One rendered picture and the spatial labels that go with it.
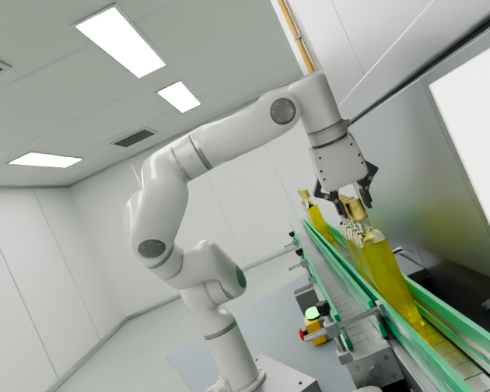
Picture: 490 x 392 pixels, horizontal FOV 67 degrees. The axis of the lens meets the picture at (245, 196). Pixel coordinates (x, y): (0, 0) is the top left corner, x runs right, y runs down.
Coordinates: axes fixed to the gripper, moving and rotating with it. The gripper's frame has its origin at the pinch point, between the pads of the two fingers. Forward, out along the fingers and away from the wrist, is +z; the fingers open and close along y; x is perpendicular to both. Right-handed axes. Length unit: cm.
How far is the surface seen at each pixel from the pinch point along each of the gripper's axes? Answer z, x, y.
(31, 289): 92, -377, 360
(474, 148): -12.0, 26.8, -12.4
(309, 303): 51, -48, 20
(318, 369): 44, -8, 23
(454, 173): -6.8, 20.5, -12.1
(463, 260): 12.6, 14.8, -12.0
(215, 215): 156, -567, 129
